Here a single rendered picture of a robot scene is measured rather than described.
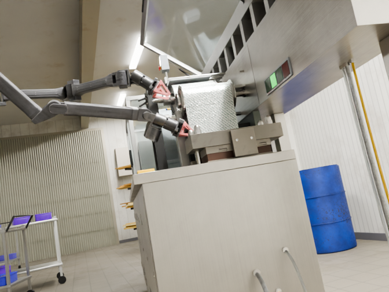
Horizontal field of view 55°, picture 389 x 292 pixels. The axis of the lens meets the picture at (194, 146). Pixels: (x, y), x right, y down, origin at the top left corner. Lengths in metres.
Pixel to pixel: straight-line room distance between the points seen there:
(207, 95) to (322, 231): 2.67
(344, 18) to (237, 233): 0.83
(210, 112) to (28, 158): 8.97
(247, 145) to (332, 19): 0.60
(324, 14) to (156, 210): 0.86
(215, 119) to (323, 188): 2.53
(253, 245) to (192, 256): 0.24
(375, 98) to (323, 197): 1.15
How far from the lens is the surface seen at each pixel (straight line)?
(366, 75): 4.38
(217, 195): 1.44
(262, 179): 1.50
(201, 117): 1.74
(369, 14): 1.15
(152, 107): 2.07
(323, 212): 4.13
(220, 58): 2.30
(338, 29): 1.18
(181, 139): 1.78
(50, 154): 10.45
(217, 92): 1.79
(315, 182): 4.11
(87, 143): 10.48
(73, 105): 1.63
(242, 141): 1.53
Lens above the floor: 0.76
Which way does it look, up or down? 8 degrees up
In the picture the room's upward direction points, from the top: 10 degrees counter-clockwise
